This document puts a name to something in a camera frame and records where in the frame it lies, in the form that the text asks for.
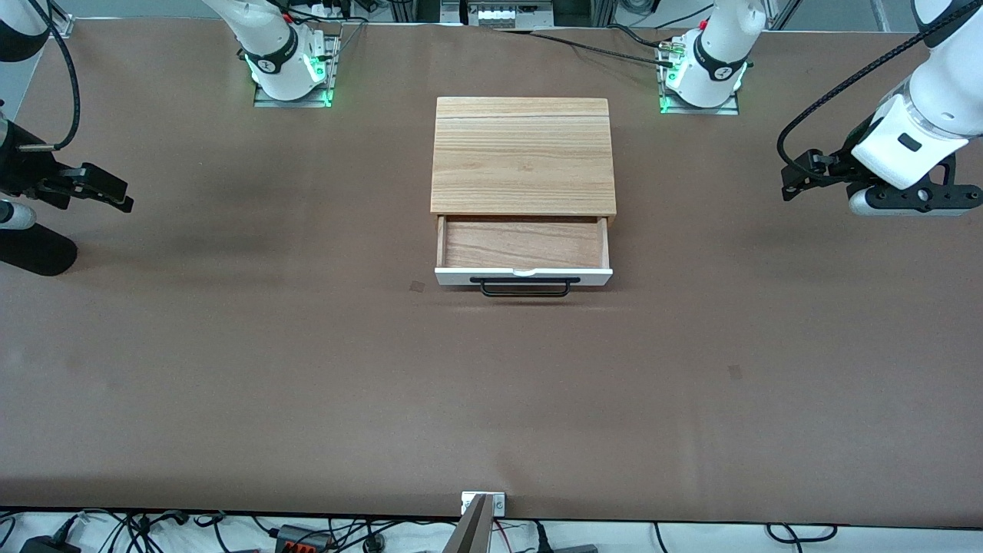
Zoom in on white drawer with black handle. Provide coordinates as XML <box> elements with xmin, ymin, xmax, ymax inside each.
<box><xmin>435</xmin><ymin>217</ymin><xmax>614</xmax><ymax>298</ymax></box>

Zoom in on wooden drawer cabinet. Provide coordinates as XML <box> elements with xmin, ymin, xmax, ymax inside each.
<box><xmin>430</xmin><ymin>97</ymin><xmax>619</xmax><ymax>225</ymax></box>

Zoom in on black rounded object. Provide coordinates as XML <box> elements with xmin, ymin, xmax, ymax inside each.
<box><xmin>0</xmin><ymin>223</ymin><xmax>78</xmax><ymax>277</ymax></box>

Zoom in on white power strip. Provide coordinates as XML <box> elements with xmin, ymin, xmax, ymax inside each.
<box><xmin>467</xmin><ymin>0</ymin><xmax>555</xmax><ymax>30</ymax></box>

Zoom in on black adapter with red connectors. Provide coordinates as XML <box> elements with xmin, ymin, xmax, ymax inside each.
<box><xmin>276</xmin><ymin>525</ymin><xmax>331</xmax><ymax>553</ymax></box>

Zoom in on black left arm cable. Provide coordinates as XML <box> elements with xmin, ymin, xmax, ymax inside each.
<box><xmin>777</xmin><ymin>23</ymin><xmax>953</xmax><ymax>181</ymax></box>

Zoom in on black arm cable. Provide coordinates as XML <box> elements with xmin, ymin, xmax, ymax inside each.
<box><xmin>777</xmin><ymin>23</ymin><xmax>953</xmax><ymax>181</ymax></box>
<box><xmin>19</xmin><ymin>0</ymin><xmax>81</xmax><ymax>151</ymax></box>

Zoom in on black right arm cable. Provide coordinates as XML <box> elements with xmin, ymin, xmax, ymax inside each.
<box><xmin>19</xmin><ymin>0</ymin><xmax>81</xmax><ymax>151</ymax></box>

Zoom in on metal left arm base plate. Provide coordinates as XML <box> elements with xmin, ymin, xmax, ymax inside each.
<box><xmin>659</xmin><ymin>38</ymin><xmax>742</xmax><ymax>116</ymax></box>

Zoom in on black cable across table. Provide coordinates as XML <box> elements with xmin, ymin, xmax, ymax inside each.
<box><xmin>499</xmin><ymin>29</ymin><xmax>680</xmax><ymax>68</ymax></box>

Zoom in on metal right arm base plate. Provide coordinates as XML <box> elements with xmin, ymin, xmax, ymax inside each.
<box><xmin>253</xmin><ymin>35</ymin><xmax>343</xmax><ymax>108</ymax></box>

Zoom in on black looped cable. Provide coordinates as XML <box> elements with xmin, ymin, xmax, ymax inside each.
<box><xmin>768</xmin><ymin>522</ymin><xmax>838</xmax><ymax>543</ymax></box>

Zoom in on small metal bracket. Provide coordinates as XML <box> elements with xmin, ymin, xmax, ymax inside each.
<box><xmin>461</xmin><ymin>492</ymin><xmax>506</xmax><ymax>517</ymax></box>

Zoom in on grey camera mount bar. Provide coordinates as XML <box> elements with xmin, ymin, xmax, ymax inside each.
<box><xmin>442</xmin><ymin>495</ymin><xmax>492</xmax><ymax>553</ymax></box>

